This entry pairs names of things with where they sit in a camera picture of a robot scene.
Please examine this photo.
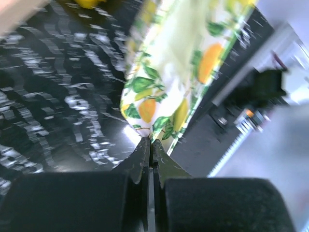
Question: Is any yellow floral cloth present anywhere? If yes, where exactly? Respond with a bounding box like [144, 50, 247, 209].
[120, 0, 255, 154]

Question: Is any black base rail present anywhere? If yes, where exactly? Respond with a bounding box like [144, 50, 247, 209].
[171, 69, 287, 177]

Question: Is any yellow plastic tray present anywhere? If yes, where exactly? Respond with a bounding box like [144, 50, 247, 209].
[74, 0, 106, 9]

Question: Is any wooden clothes rack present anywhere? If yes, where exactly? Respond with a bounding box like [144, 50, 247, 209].
[0, 0, 50, 37]

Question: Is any black marbled mat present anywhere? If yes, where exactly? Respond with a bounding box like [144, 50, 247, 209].
[0, 0, 276, 194]

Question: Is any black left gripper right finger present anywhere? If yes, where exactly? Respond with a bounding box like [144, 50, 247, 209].
[152, 140, 193, 232]

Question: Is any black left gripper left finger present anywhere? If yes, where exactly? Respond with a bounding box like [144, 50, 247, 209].
[112, 137, 150, 231]

